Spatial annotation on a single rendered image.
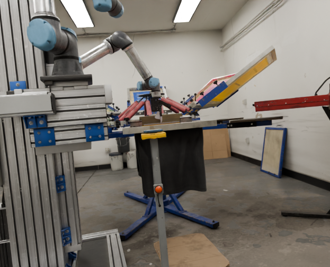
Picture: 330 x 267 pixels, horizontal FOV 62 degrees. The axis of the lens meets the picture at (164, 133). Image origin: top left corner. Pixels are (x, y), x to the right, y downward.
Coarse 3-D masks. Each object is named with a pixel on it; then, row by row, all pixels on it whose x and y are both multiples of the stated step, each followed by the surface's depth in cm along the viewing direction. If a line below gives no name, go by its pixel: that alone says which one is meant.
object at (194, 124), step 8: (192, 120) 231; (200, 120) 198; (208, 120) 171; (216, 120) 171; (128, 128) 166; (136, 128) 166; (144, 128) 167; (152, 128) 167; (160, 128) 168; (168, 128) 168; (176, 128) 169; (184, 128) 170
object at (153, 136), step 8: (144, 136) 143; (152, 136) 144; (160, 136) 144; (152, 144) 149; (152, 152) 149; (152, 160) 149; (160, 176) 150; (160, 184) 149; (160, 200) 150; (160, 208) 151; (160, 216) 151; (160, 224) 151; (160, 232) 151; (160, 240) 151; (160, 248) 152; (160, 256) 154; (168, 264) 152
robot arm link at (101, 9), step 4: (92, 0) 114; (96, 0) 111; (100, 0) 111; (104, 0) 111; (108, 0) 112; (112, 0) 117; (116, 0) 121; (96, 4) 112; (100, 4) 112; (104, 4) 112; (108, 4) 113; (112, 4) 118; (116, 4) 121; (96, 8) 114; (100, 8) 114; (104, 8) 114; (108, 8) 115; (112, 8) 121
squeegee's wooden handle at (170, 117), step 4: (148, 116) 226; (152, 116) 226; (164, 116) 227; (168, 116) 228; (172, 116) 228; (176, 116) 228; (180, 116) 229; (144, 120) 226; (148, 120) 226; (152, 120) 226; (156, 120) 227; (164, 120) 227; (168, 120) 228; (172, 120) 228; (176, 120) 228
